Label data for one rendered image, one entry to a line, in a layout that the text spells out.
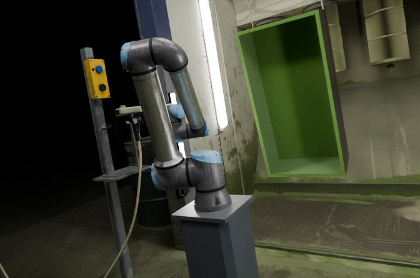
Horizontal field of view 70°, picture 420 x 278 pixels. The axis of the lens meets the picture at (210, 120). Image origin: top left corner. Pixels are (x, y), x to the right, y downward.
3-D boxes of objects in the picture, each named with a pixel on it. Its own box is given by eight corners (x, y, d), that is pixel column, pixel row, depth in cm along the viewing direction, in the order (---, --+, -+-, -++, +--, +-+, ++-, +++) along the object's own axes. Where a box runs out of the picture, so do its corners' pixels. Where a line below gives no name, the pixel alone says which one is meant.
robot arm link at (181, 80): (180, 26, 122) (210, 124, 175) (151, 32, 124) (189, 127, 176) (180, 44, 115) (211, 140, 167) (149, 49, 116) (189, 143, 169)
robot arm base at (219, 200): (219, 213, 136) (216, 192, 136) (187, 210, 147) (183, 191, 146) (238, 198, 152) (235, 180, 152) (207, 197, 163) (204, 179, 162)
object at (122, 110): (125, 143, 174) (119, 105, 174) (120, 144, 177) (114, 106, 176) (178, 131, 215) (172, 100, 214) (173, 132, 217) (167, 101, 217)
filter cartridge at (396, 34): (410, 70, 297) (399, -13, 294) (417, 68, 264) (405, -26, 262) (369, 77, 313) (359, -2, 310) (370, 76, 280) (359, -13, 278)
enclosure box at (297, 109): (279, 158, 279) (250, 29, 252) (349, 155, 249) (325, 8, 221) (268, 177, 250) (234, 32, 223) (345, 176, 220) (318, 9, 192)
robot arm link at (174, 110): (176, 121, 162) (173, 103, 162) (159, 124, 169) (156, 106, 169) (187, 119, 170) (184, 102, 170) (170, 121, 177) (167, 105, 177)
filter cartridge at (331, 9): (332, 83, 297) (320, -1, 292) (306, 87, 330) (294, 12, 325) (357, 79, 312) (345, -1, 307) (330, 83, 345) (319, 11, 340)
